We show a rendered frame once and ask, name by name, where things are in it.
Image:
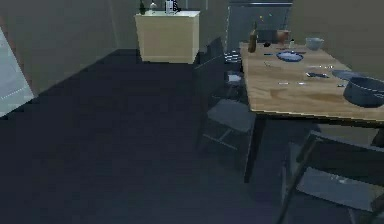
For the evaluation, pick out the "small grey shaker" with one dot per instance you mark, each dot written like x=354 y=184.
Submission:
x=291 y=43

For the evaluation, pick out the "dark chair grey seat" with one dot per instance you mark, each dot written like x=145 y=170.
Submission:
x=220 y=113
x=336 y=180

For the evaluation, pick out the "grey blue plate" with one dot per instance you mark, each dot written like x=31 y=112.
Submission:
x=346 y=74

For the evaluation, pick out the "small black round thing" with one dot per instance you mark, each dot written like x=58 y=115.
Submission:
x=267 y=44

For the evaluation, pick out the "dark grey fridge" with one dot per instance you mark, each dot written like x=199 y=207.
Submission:
x=258 y=23

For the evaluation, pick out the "brown bottle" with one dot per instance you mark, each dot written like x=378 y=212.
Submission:
x=253 y=39

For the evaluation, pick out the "wooden dining table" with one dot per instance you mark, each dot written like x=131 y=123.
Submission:
x=293 y=90

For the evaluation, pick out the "dark blue knife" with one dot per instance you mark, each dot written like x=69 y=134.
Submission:
x=317 y=75

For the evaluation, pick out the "white slatted holder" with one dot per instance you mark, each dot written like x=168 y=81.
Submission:
x=170 y=6

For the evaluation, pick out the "dark blue pot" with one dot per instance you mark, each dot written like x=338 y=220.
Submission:
x=365 y=92

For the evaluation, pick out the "dark green bottle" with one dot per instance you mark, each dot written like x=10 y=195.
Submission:
x=142 y=7

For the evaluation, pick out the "grey round flask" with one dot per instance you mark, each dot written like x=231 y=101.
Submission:
x=153 y=6

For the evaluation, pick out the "beige cupboard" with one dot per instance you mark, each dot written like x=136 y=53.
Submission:
x=168 y=38

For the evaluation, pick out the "brown cup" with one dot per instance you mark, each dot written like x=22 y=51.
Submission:
x=283 y=36

